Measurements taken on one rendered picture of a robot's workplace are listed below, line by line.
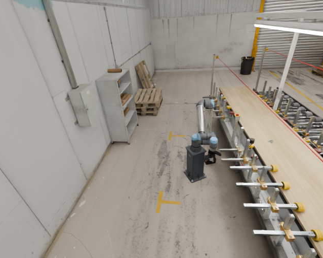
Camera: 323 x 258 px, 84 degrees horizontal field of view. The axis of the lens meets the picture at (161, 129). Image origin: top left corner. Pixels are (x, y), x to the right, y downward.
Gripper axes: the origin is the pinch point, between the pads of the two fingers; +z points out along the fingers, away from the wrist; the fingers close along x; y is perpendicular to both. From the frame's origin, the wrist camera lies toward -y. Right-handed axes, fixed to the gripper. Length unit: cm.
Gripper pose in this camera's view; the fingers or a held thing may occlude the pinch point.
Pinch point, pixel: (213, 160)
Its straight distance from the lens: 254.4
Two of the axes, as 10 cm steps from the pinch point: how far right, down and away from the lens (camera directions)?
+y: -10.0, 0.4, 0.7
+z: 0.7, 8.4, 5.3
